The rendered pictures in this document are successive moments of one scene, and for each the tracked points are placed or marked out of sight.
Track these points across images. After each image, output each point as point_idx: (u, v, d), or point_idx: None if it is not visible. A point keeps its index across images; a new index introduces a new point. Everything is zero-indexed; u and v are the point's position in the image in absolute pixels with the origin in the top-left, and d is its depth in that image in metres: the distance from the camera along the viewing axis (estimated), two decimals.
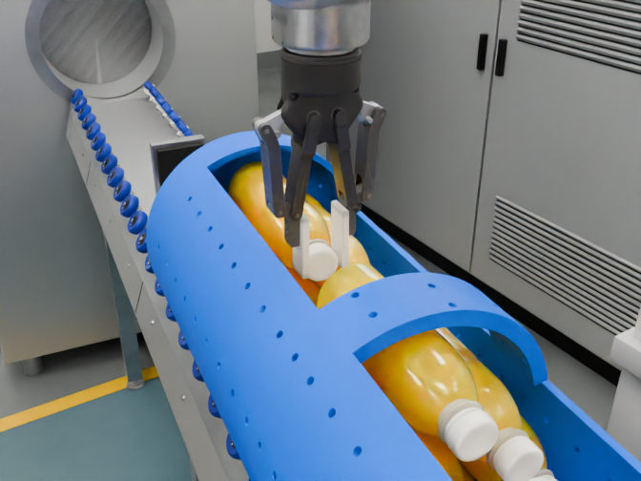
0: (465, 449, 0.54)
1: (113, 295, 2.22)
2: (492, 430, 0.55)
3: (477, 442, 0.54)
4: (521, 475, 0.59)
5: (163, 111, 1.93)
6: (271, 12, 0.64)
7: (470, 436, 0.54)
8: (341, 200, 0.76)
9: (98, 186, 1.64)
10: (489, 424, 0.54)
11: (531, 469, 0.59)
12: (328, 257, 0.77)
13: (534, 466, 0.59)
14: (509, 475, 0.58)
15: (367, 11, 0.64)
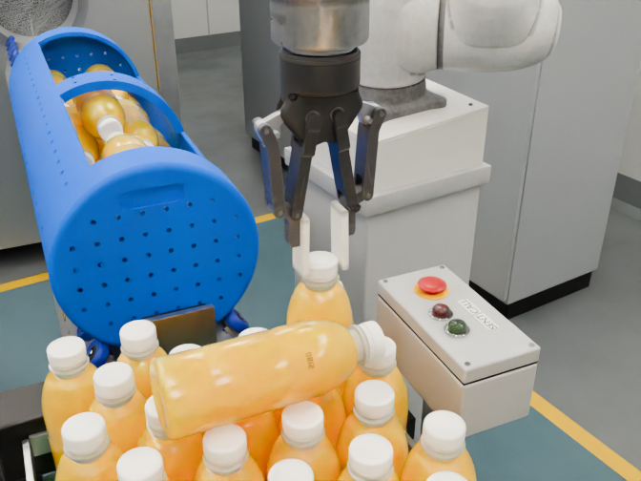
0: (105, 135, 1.20)
1: None
2: (118, 126, 1.21)
3: (111, 132, 1.21)
4: None
5: None
6: (270, 12, 0.64)
7: (106, 127, 1.20)
8: (341, 200, 0.76)
9: None
10: (114, 122, 1.20)
11: None
12: (322, 254, 0.79)
13: None
14: None
15: (366, 11, 0.63)
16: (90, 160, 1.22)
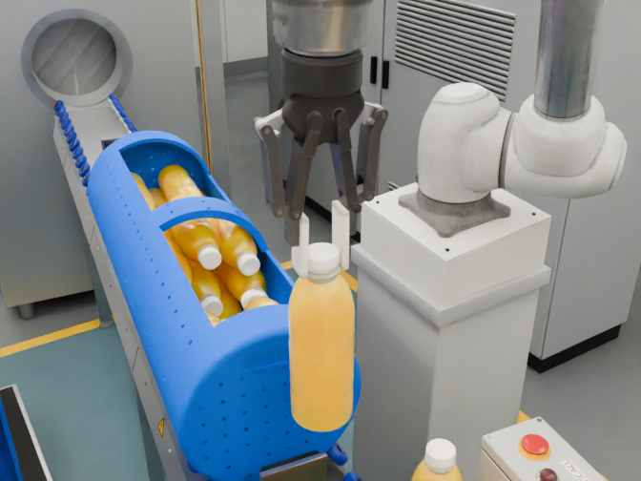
0: (208, 265, 1.32)
1: (88, 254, 2.96)
2: (214, 254, 1.32)
3: (211, 261, 1.32)
4: (248, 270, 1.35)
5: (121, 115, 2.66)
6: (273, 12, 0.64)
7: (205, 260, 1.32)
8: (341, 200, 0.76)
9: (71, 169, 2.38)
10: (210, 252, 1.31)
11: (253, 269, 1.35)
12: None
13: (255, 268, 1.35)
14: (242, 266, 1.34)
15: (369, 12, 0.63)
16: None
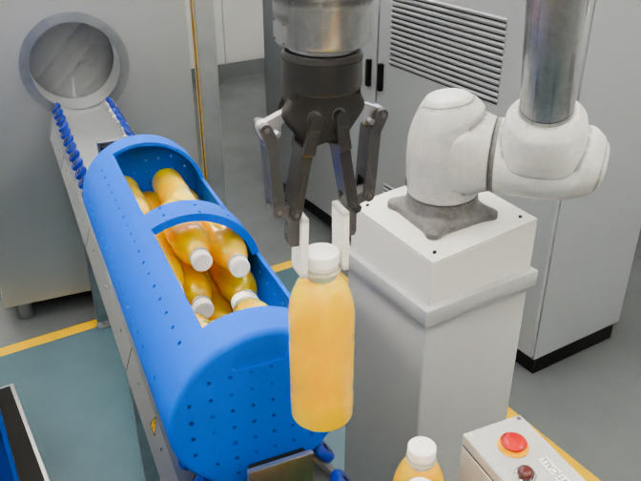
0: (199, 267, 1.35)
1: (85, 255, 2.99)
2: (205, 256, 1.35)
3: (202, 262, 1.35)
4: (238, 272, 1.38)
5: (117, 118, 2.69)
6: (273, 12, 0.64)
7: (196, 262, 1.35)
8: (341, 200, 0.76)
9: (68, 171, 2.41)
10: (201, 255, 1.34)
11: (243, 271, 1.38)
12: None
13: (245, 270, 1.38)
14: (233, 268, 1.37)
15: (369, 12, 0.63)
16: None
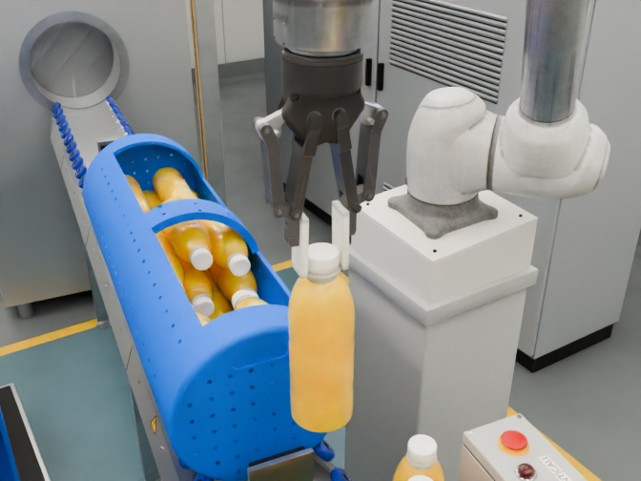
0: (199, 266, 1.35)
1: (85, 254, 2.99)
2: (205, 255, 1.35)
3: (202, 261, 1.35)
4: (238, 270, 1.38)
5: None
6: (273, 12, 0.64)
7: (197, 261, 1.35)
8: (341, 200, 0.76)
9: (68, 170, 2.41)
10: (201, 253, 1.34)
11: (243, 269, 1.38)
12: (423, 479, 0.93)
13: (245, 268, 1.38)
14: (233, 267, 1.37)
15: (369, 12, 0.63)
16: None
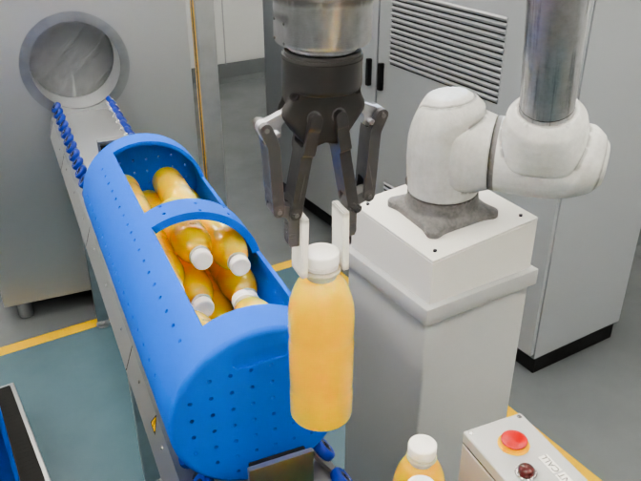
0: (199, 265, 1.35)
1: (85, 254, 2.99)
2: (205, 254, 1.35)
3: (202, 261, 1.35)
4: (238, 270, 1.38)
5: (117, 117, 2.69)
6: (273, 12, 0.64)
7: (197, 261, 1.34)
8: (341, 200, 0.76)
9: (68, 170, 2.41)
10: (201, 253, 1.34)
11: (243, 269, 1.38)
12: (423, 479, 0.93)
13: (245, 268, 1.38)
14: (234, 266, 1.37)
15: (369, 12, 0.63)
16: None
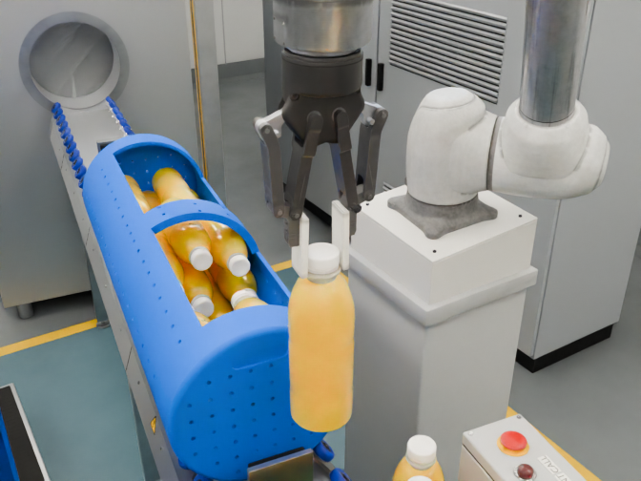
0: (199, 266, 1.35)
1: (85, 254, 2.99)
2: (205, 255, 1.35)
3: (202, 261, 1.35)
4: (238, 271, 1.38)
5: (117, 118, 2.69)
6: (273, 12, 0.64)
7: (196, 261, 1.35)
8: (341, 200, 0.76)
9: (68, 171, 2.41)
10: (201, 254, 1.34)
11: (243, 270, 1.38)
12: (422, 480, 0.93)
13: (245, 269, 1.38)
14: (233, 267, 1.37)
15: (369, 12, 0.63)
16: None
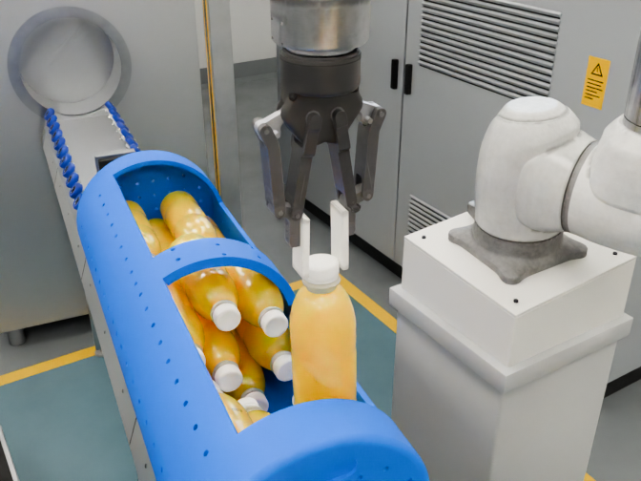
0: (224, 326, 1.06)
1: None
2: (232, 312, 1.05)
3: (228, 320, 1.05)
4: (273, 330, 1.08)
5: (118, 126, 2.40)
6: (270, 12, 0.64)
7: (221, 320, 1.05)
8: (341, 200, 0.76)
9: (62, 187, 2.11)
10: (227, 310, 1.04)
11: (279, 329, 1.09)
12: None
13: (281, 327, 1.09)
14: (267, 326, 1.07)
15: (367, 11, 0.63)
16: None
